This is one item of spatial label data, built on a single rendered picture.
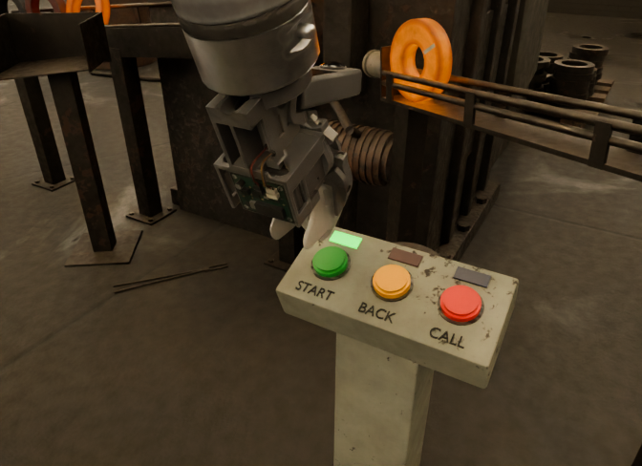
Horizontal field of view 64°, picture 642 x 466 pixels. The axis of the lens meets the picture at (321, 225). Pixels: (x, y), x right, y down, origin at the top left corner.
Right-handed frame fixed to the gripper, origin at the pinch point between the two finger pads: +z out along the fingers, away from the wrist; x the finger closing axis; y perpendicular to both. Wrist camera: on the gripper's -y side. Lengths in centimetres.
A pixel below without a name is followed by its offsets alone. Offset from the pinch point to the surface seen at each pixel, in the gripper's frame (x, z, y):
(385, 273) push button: 6.7, 5.6, -0.3
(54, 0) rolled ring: -143, 21, -73
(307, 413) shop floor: -18, 71, -1
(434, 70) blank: -7, 15, -52
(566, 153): 19.5, 10.4, -30.4
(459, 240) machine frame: -8, 91, -76
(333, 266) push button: 1.1, 5.6, 0.9
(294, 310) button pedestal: -2.4, 9.9, 5.5
